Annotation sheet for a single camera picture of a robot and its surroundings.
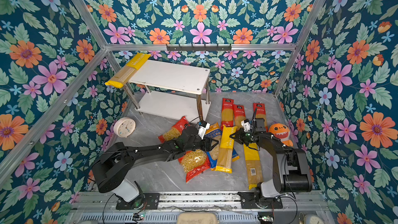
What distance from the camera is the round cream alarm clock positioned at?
2.96ft

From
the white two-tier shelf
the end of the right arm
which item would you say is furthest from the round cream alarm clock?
the end of the right arm

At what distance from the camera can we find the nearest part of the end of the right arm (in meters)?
0.73
